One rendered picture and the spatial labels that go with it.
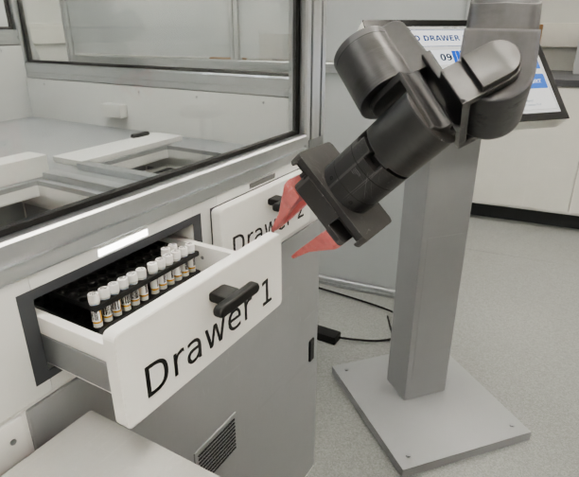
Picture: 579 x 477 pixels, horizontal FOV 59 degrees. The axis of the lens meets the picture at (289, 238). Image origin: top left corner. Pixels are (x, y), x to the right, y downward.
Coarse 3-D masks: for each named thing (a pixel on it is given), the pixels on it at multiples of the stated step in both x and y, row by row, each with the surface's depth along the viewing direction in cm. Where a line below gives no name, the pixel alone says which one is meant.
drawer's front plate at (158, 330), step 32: (256, 256) 64; (192, 288) 54; (128, 320) 48; (160, 320) 51; (192, 320) 55; (224, 320) 61; (256, 320) 68; (128, 352) 48; (160, 352) 52; (128, 384) 48; (128, 416) 49
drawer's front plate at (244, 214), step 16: (288, 176) 94; (256, 192) 85; (272, 192) 89; (224, 208) 78; (240, 208) 81; (256, 208) 85; (304, 208) 100; (224, 224) 78; (240, 224) 82; (256, 224) 86; (272, 224) 91; (224, 240) 79; (240, 240) 83
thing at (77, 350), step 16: (160, 240) 77; (176, 240) 75; (192, 240) 75; (208, 256) 73; (224, 256) 71; (48, 320) 55; (64, 320) 55; (48, 336) 55; (64, 336) 54; (80, 336) 52; (96, 336) 52; (48, 352) 56; (64, 352) 54; (80, 352) 53; (96, 352) 52; (64, 368) 55; (80, 368) 54; (96, 368) 52; (96, 384) 53
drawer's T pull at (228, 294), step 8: (224, 288) 58; (232, 288) 58; (240, 288) 58; (248, 288) 58; (256, 288) 59; (216, 296) 56; (224, 296) 56; (232, 296) 56; (240, 296) 56; (248, 296) 57; (224, 304) 54; (232, 304) 55; (240, 304) 56; (216, 312) 54; (224, 312) 54
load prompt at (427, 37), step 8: (416, 32) 129; (424, 32) 130; (432, 32) 131; (440, 32) 131; (448, 32) 132; (456, 32) 133; (424, 40) 129; (432, 40) 130; (440, 40) 131; (448, 40) 131; (456, 40) 132
